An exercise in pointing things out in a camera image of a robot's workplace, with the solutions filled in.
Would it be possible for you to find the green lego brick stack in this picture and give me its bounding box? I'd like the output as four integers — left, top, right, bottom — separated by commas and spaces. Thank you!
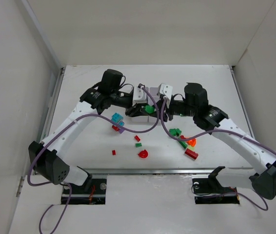
144, 105, 155, 114

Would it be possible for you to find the green lego cluster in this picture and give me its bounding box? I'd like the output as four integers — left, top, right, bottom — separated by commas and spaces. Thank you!
169, 128, 182, 137

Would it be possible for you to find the long green lego brick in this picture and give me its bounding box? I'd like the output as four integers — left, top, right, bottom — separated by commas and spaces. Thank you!
179, 141, 188, 149

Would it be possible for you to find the red round lego piece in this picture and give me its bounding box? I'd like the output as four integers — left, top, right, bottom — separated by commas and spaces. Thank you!
138, 150, 149, 158

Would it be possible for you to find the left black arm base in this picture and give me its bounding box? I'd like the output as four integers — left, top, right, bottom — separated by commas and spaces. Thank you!
60, 167, 107, 205

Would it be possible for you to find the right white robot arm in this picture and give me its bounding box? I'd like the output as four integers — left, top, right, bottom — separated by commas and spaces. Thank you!
158, 83, 276, 200

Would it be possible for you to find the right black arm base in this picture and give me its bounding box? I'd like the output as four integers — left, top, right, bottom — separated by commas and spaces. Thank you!
191, 166, 240, 205

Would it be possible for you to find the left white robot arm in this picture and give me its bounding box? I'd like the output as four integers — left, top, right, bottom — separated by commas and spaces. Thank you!
27, 69, 134, 187

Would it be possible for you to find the white divided sorting container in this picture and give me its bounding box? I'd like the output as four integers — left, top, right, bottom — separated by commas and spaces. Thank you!
130, 87, 160, 124

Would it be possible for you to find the cyan lego block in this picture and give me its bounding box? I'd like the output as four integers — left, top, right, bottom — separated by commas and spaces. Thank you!
111, 113, 124, 126

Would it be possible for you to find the red brick under cyan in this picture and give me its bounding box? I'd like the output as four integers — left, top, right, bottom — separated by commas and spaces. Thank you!
112, 125, 120, 132

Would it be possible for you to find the small green lego piece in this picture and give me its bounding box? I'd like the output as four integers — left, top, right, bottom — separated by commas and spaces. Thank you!
135, 143, 142, 148

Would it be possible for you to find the orange lego piece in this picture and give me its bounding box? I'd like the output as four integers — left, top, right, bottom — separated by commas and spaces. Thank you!
186, 138, 197, 147

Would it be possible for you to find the pale lime lego brick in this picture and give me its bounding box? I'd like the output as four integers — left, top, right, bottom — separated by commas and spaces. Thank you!
187, 145, 195, 152

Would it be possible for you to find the large red lego brick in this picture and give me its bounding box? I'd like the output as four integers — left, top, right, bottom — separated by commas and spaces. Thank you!
184, 149, 198, 160

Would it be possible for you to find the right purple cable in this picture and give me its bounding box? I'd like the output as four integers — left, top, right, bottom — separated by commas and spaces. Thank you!
160, 95, 276, 211

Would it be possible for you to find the purple cable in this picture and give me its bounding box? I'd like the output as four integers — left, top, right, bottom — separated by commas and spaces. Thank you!
160, 95, 276, 211
27, 84, 160, 234

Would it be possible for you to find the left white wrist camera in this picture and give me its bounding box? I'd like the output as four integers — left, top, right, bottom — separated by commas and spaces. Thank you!
132, 85, 148, 106

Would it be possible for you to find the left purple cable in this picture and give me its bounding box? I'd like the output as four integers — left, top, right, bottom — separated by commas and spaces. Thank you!
27, 84, 160, 234

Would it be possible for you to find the metal rail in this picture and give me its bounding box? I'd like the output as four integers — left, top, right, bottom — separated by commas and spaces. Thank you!
47, 65, 252, 174

